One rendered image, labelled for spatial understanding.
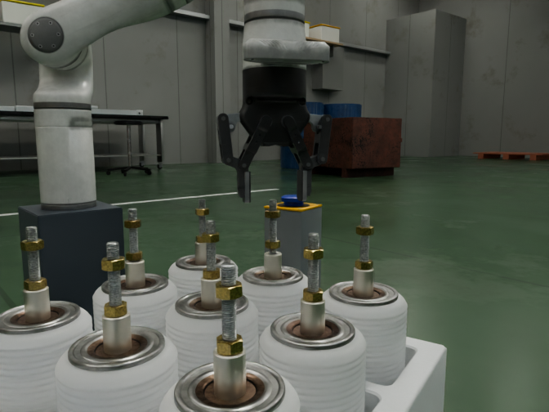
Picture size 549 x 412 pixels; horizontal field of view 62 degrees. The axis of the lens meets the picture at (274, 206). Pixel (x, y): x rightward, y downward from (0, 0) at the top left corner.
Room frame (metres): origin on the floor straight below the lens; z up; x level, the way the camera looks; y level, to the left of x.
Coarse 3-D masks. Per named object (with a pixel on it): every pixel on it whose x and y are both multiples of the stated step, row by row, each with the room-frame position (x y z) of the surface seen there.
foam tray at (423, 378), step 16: (416, 352) 0.50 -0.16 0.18; (432, 352) 0.49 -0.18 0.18; (416, 368) 0.46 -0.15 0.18; (432, 368) 0.46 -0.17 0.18; (368, 384) 0.42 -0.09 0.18; (400, 384) 0.42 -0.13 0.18; (416, 384) 0.42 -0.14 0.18; (432, 384) 0.46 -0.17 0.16; (368, 400) 0.41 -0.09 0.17; (384, 400) 0.40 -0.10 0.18; (400, 400) 0.40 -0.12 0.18; (416, 400) 0.41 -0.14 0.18; (432, 400) 0.46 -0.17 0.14
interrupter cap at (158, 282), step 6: (120, 276) 0.54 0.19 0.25; (150, 276) 0.54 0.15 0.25; (156, 276) 0.55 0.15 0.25; (162, 276) 0.54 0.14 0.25; (108, 282) 0.52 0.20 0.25; (150, 282) 0.53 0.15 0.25; (156, 282) 0.52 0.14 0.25; (162, 282) 0.52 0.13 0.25; (102, 288) 0.50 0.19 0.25; (108, 288) 0.50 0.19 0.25; (126, 288) 0.51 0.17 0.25; (138, 288) 0.51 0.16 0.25; (144, 288) 0.50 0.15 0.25; (150, 288) 0.50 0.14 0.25; (156, 288) 0.50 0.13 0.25; (162, 288) 0.51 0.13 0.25; (126, 294) 0.48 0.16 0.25; (132, 294) 0.48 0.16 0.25; (138, 294) 0.48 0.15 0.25; (144, 294) 0.49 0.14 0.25
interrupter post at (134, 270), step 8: (128, 264) 0.51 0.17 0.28; (136, 264) 0.51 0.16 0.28; (144, 264) 0.52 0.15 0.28; (128, 272) 0.51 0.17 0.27; (136, 272) 0.51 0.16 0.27; (144, 272) 0.52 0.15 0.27; (128, 280) 0.51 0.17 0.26; (136, 280) 0.51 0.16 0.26; (144, 280) 0.52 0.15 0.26; (128, 288) 0.51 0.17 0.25; (136, 288) 0.51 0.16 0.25
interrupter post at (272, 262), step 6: (264, 258) 0.55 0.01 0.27; (270, 258) 0.54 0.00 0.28; (276, 258) 0.55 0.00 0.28; (264, 264) 0.55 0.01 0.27; (270, 264) 0.54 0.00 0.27; (276, 264) 0.54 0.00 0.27; (264, 270) 0.55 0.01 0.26; (270, 270) 0.54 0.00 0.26; (276, 270) 0.55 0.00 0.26; (264, 276) 0.55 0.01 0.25; (270, 276) 0.54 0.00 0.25; (276, 276) 0.55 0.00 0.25
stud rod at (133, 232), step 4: (128, 208) 0.52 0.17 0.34; (132, 208) 0.52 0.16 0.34; (128, 212) 0.52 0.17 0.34; (132, 212) 0.52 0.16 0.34; (128, 216) 0.52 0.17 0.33; (132, 216) 0.52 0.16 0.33; (136, 216) 0.52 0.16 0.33; (132, 220) 0.52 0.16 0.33; (132, 228) 0.52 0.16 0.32; (136, 228) 0.52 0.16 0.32; (132, 232) 0.52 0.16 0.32; (136, 232) 0.52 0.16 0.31; (132, 236) 0.52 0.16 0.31; (136, 236) 0.52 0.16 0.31; (132, 240) 0.52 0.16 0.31; (136, 240) 0.52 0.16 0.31; (132, 244) 0.52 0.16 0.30; (136, 244) 0.52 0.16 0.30; (132, 248) 0.52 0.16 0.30; (136, 248) 0.52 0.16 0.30; (132, 252) 0.52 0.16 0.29; (136, 252) 0.52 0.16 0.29
